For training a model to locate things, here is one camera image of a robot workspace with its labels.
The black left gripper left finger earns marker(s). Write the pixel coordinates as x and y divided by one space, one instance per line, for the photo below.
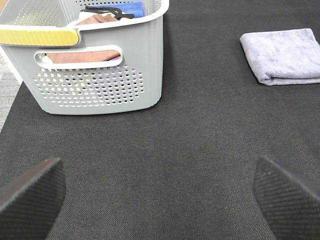
31 203

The black table mat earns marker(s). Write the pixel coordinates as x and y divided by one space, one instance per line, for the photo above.
184 168

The brown towel in basket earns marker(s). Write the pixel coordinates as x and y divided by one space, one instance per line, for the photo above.
86 18

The grey perforated plastic basket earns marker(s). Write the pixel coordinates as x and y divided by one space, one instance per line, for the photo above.
132 81

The folded lavender towel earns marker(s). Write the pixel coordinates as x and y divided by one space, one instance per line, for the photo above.
285 57

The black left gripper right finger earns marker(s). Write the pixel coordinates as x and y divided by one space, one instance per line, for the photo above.
288 200

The yellow basket handle grip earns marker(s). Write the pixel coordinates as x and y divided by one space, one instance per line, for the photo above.
39 37

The blue towel in basket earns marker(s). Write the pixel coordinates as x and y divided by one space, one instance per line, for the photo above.
136 8

